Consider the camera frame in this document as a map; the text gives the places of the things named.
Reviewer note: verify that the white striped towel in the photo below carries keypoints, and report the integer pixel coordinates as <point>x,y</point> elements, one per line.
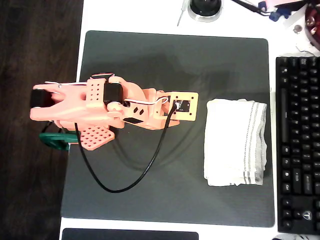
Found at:
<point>225,137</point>

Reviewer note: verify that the torn white paper scrap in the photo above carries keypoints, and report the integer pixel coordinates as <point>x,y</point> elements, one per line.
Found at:
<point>302,47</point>

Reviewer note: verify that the black rectangular pad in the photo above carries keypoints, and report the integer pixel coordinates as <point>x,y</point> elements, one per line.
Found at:
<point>125,235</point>

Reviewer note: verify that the salmon gripper camera mount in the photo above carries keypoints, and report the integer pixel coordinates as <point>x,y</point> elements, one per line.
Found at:
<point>192,110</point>

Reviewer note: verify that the pink paper sheet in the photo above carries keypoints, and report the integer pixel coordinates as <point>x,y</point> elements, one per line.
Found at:
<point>282,2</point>

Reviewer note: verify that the large black desk mat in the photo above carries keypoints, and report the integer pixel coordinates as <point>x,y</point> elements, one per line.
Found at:
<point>150,205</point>

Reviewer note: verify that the black dome on silver base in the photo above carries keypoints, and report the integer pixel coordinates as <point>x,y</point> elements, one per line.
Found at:
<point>205,7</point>

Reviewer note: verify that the black mechanical keyboard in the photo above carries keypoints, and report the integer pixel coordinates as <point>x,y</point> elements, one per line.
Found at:
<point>300,150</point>

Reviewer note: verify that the green table clamp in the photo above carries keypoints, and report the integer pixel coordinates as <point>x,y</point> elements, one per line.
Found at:
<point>55,137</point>

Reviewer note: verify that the salmon perforated robot base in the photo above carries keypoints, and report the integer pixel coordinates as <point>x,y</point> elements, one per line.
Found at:
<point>97,137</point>

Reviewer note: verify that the salmon 3D-printed robot arm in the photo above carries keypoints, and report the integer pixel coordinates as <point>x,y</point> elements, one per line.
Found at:
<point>75,100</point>

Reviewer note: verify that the salmon gripper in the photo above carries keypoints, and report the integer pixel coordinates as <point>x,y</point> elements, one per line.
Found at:
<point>163,122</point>

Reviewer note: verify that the dark red round object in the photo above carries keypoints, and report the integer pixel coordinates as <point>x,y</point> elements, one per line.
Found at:
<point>313,27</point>

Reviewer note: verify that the blue plastic clip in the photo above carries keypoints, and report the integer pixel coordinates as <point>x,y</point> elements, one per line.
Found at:
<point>277,15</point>

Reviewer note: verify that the thin white stick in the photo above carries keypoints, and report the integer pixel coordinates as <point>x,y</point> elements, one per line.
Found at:
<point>181,13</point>

